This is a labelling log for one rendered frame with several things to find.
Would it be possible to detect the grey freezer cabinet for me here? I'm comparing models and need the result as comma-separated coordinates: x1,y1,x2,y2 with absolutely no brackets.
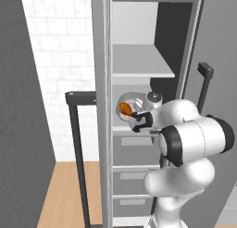
111,0,206,228

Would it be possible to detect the orange chicken drumstick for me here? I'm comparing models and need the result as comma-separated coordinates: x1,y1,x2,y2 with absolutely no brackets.
118,102,132,118

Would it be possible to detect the black short door handle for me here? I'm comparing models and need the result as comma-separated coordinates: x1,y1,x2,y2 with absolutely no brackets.
196,61,215,115

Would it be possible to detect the clear round meat container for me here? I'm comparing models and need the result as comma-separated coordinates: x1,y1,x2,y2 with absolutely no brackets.
117,91,148,123

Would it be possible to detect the grey narrow freezer rack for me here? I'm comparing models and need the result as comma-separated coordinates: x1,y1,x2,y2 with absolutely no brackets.
112,125,162,137

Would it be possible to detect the black long door handle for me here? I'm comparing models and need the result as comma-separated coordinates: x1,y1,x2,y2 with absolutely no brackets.
65,90,97,228

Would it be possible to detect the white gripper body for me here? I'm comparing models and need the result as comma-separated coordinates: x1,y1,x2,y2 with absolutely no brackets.
131,97,147,116

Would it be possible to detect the grey wide freezer door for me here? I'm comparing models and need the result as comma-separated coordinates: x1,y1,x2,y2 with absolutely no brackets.
175,0,237,228

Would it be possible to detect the grey tall freezer drawer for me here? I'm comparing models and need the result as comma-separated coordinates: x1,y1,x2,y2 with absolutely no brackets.
112,135,163,168

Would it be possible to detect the grey wide freezer rack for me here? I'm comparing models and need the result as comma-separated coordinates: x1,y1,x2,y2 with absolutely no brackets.
112,44,176,79

